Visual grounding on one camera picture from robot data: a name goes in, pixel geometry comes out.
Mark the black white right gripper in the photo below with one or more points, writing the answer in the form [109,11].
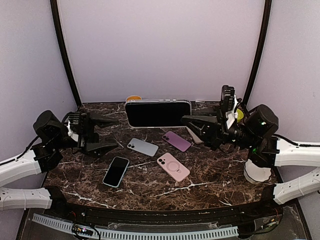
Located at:
[214,140]

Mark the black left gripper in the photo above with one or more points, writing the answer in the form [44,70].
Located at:
[89,139]

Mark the white phone case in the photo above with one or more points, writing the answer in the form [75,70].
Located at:
[195,138]

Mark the purple phone case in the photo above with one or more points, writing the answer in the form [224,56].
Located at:
[176,141]

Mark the light blue bare phone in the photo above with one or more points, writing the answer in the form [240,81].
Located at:
[143,147]

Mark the clear phone case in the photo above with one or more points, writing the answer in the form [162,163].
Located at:
[157,113]

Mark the light blue phone case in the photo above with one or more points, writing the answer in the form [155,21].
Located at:
[116,171]

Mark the pink phone case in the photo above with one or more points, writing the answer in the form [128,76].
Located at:
[173,167]

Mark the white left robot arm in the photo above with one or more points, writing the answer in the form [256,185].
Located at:
[36,159]

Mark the yellow-green bowl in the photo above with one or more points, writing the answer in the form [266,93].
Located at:
[240,115]

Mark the white spotted mug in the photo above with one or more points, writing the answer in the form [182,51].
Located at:
[133,98]

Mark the white scalloped dish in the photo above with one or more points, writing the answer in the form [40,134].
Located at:
[254,174]

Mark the black front rail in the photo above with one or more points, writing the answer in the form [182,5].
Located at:
[239,214]

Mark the grey slotted cable duct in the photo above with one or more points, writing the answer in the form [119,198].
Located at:
[126,232]

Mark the right black frame post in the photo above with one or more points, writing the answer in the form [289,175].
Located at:
[259,51]

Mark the black frame post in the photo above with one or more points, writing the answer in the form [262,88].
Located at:
[259,51]
[63,52]

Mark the left black frame post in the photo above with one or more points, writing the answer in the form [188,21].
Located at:
[63,52]

